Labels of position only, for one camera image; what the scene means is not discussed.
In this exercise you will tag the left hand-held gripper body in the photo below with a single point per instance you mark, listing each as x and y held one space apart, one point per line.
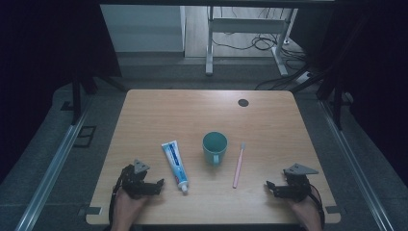
134 184

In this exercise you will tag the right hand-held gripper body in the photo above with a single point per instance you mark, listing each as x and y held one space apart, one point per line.
298 187

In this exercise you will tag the white and blue toothpaste tube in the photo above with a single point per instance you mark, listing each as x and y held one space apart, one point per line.
174 163

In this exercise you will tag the pink toothbrush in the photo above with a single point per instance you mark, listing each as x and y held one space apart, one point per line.
239 166

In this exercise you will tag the teal cup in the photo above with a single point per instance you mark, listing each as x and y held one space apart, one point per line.
215 144

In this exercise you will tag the black round table grommet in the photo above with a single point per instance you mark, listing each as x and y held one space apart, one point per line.
243 102

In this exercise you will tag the black metal stand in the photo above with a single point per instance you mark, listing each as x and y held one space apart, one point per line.
336 102
76 99

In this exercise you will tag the white power strip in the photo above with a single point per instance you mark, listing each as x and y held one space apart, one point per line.
304 77

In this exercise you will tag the dark curtain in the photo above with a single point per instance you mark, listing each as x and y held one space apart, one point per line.
378 80
38 64

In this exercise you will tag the white cabinet panel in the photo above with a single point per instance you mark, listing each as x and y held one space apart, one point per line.
141 29

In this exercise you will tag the black overhead bar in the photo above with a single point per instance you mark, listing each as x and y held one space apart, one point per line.
218 2

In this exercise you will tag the metal floor rail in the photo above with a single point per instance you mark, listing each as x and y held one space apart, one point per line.
51 170
356 166

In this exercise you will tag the white desk frame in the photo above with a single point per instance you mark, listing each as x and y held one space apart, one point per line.
210 48

